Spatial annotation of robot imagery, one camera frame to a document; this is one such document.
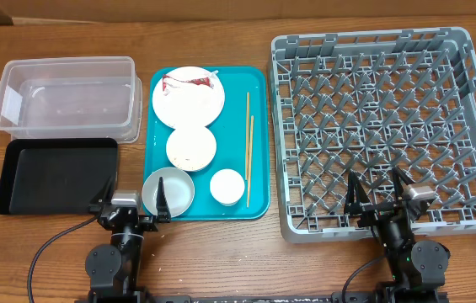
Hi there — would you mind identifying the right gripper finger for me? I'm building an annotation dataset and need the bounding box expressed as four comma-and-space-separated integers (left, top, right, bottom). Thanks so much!
391, 166, 414, 206
344, 171, 372, 215

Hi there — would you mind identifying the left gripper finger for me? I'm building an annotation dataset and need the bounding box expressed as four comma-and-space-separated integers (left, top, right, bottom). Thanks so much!
88, 177, 115, 213
156, 177, 171, 222

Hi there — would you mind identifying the grey shallow bowl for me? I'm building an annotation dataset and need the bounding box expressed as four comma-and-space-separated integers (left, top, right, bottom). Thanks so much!
142, 167, 195, 218

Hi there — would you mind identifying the small white cup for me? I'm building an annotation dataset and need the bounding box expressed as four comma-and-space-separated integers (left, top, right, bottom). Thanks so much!
210, 168, 245, 206

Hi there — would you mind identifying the pink rice bowl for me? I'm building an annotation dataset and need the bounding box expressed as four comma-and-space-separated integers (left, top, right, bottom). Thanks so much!
166, 126, 217, 172

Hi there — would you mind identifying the red white wrapper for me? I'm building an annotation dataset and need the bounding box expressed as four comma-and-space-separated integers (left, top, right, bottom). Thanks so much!
162, 70, 218, 95

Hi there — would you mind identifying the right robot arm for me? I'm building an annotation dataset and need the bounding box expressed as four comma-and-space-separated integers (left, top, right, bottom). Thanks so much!
340, 167, 451, 303

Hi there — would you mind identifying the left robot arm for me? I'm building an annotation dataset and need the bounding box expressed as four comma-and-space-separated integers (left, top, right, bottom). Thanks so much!
85, 178, 171, 303

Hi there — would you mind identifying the grey dishwasher rack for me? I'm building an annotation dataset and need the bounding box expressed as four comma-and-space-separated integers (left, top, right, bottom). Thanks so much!
269, 27, 476, 243

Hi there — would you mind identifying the clear plastic waste bin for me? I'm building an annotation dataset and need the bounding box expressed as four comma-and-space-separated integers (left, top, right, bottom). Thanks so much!
0, 56, 142, 143

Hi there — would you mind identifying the black rectangular tray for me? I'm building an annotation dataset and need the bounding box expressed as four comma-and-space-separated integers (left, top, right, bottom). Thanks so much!
0, 138, 119, 215

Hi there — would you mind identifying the teal serving tray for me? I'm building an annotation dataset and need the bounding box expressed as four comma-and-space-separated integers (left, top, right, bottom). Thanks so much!
142, 65, 271, 221

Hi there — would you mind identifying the large white plate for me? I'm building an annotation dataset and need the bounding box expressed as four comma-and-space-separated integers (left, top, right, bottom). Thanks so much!
151, 66, 226, 129

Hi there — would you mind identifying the short wooden chopstick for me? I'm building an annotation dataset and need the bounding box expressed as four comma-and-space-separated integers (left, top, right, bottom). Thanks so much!
246, 115, 254, 208

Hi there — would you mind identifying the long wooden chopstick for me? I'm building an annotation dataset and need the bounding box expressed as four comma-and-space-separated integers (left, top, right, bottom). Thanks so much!
245, 92, 250, 180

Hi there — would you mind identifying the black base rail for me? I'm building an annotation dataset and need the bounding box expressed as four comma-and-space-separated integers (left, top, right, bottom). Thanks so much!
75, 290, 449, 303

